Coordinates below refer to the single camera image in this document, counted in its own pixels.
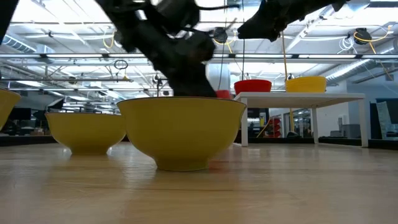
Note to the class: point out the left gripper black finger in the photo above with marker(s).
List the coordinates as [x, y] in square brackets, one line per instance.
[183, 87]
[202, 87]

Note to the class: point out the red plastic bowl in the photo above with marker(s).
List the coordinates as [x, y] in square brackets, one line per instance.
[252, 88]
[252, 80]
[224, 94]

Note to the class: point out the leaf-patterned ceramic bowl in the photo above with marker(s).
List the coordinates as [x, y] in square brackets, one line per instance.
[182, 133]
[7, 105]
[84, 133]

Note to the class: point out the yellow plastic bowl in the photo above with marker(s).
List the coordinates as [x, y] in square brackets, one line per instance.
[306, 87]
[306, 77]

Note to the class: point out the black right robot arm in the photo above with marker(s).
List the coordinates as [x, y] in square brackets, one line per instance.
[326, 4]

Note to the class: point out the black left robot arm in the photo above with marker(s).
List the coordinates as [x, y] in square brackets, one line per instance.
[140, 31]

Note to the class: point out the red tool cart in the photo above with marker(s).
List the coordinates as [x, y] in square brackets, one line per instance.
[275, 126]

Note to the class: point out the white perforated metal shelf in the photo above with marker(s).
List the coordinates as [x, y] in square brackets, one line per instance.
[298, 99]

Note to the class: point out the white poster board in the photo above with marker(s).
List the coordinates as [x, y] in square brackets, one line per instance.
[384, 119]

